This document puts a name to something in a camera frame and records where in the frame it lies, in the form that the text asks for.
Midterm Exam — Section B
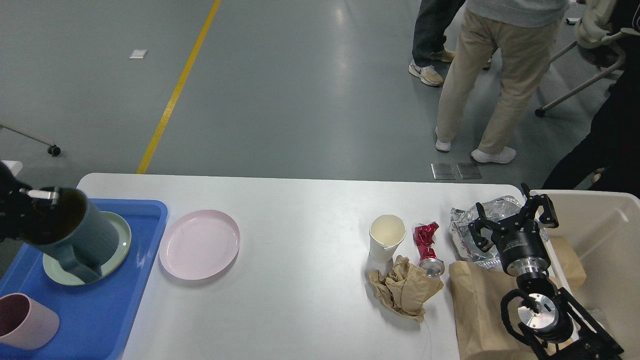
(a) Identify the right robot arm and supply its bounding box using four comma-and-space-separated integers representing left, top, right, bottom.
468, 183, 624, 360

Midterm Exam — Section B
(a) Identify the white side table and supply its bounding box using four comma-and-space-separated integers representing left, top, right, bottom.
2, 160, 23, 177

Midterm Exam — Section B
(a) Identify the teal mug yellow inside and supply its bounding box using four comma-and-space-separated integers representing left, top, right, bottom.
19, 187, 120, 284

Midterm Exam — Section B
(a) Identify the beige plastic bin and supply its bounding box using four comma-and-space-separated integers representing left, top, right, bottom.
532, 189, 640, 360

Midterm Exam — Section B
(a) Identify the crushed red can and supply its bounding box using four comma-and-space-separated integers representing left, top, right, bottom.
413, 221, 445, 278

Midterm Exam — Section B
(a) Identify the pink cup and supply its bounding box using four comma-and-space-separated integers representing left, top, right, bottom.
0, 292, 60, 351

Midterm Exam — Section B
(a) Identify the person in khaki trousers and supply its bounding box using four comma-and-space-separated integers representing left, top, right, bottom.
434, 0, 571, 165

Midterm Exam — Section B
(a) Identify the brown paper in bin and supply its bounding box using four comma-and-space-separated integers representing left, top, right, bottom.
550, 236, 587, 291

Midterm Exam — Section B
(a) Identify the metal floor plate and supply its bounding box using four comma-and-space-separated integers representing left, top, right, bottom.
430, 162, 483, 181

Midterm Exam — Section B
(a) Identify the blue plastic tray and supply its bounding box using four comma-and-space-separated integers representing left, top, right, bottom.
0, 198, 169, 360

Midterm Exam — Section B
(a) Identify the white paper cup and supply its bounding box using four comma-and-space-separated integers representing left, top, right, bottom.
369, 214, 407, 264

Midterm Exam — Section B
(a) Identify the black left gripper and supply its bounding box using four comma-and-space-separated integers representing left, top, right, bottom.
0, 162, 62, 243

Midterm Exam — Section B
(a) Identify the office chair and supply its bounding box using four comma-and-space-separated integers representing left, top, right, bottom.
534, 0, 639, 117

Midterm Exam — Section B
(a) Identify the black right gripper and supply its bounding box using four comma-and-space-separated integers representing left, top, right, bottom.
468, 182, 560, 277

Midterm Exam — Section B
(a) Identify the brown paper bag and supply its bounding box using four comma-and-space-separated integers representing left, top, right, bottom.
449, 260, 537, 360

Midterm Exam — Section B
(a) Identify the pink plate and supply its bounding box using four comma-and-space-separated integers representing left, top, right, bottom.
158, 209, 242, 281

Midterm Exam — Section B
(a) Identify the crumpled brown paper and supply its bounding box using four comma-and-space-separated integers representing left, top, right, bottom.
366, 255, 444, 322

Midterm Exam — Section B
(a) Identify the seated person in black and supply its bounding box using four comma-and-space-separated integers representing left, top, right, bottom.
541, 68, 640, 198

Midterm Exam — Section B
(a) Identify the left rolling table leg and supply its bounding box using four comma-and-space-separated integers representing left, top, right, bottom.
0, 121, 62, 157

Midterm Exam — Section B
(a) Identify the green plate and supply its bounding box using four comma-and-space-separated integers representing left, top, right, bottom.
42, 210, 132, 286

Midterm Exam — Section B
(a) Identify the person in dark jeans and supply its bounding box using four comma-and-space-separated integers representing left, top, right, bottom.
407, 0, 465, 87

